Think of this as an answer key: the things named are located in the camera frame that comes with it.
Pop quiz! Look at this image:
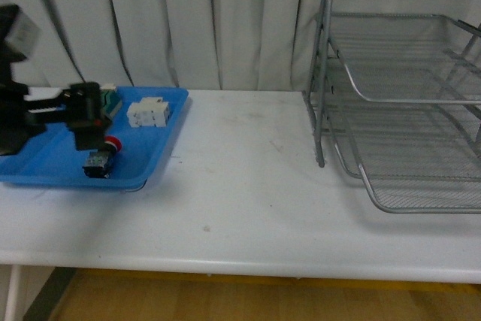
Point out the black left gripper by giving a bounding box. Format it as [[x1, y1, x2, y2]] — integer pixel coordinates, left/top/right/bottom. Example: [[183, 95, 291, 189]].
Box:
[[1, 82, 109, 156]]

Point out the red emergency stop button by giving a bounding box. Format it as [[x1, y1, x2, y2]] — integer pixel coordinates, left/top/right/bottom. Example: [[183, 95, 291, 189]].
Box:
[[83, 135, 123, 179]]

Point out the silver mesh three-tier rack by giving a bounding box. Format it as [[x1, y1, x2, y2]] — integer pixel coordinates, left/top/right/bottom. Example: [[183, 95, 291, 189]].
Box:
[[303, 0, 480, 213]]

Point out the blue plastic tray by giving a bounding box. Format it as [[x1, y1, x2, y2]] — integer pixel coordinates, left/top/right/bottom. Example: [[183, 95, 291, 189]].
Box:
[[1, 86, 189, 189]]

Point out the white circuit breaker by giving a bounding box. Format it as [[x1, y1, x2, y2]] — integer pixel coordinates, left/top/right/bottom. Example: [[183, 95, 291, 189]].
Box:
[[127, 97, 171, 128]]

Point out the grey curtain backdrop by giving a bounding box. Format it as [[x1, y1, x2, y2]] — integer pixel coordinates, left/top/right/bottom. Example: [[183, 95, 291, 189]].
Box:
[[1, 0, 320, 90]]

